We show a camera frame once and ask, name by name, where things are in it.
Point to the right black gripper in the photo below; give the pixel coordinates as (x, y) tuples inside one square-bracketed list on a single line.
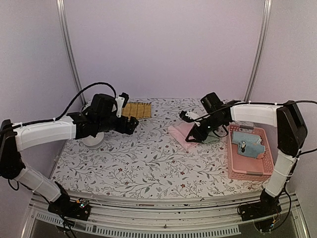
[(194, 131)]

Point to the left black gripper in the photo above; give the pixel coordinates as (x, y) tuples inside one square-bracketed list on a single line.
[(132, 127)]

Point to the pink towel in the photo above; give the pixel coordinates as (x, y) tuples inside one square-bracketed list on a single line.
[(180, 132)]

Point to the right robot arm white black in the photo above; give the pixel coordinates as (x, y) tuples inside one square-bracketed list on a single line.
[(285, 117)]

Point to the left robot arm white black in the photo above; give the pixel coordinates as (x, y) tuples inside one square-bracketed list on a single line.
[(102, 115)]

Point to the light green towel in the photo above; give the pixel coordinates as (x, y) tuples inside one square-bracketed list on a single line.
[(211, 139)]

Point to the woven bamboo tray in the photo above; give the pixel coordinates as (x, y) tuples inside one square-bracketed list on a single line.
[(137, 110)]

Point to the white ceramic bowl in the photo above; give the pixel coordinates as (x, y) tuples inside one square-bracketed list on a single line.
[(94, 142)]

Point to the pink plastic basket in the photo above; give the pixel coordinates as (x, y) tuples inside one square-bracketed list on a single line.
[(246, 168)]

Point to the blue rolled towel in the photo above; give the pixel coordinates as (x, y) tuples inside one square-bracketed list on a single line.
[(248, 144)]

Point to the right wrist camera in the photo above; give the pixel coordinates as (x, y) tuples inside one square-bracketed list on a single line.
[(189, 117)]

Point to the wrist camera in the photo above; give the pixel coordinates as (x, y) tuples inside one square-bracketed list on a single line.
[(189, 117), (121, 101)]

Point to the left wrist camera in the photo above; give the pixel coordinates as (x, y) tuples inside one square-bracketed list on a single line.
[(121, 101)]

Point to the aluminium front rail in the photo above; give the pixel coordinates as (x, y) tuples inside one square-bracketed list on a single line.
[(119, 217)]

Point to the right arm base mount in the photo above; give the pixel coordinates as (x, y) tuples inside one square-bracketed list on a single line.
[(256, 210)]

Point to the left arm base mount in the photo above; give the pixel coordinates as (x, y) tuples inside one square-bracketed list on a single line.
[(63, 206)]

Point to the left aluminium frame post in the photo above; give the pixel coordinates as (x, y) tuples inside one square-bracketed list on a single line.
[(67, 42)]

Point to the aluminium frame post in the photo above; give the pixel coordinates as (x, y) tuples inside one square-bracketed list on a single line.
[(67, 42), (260, 48)]

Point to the right aluminium frame post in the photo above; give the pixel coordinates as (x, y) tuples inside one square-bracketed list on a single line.
[(260, 48)]

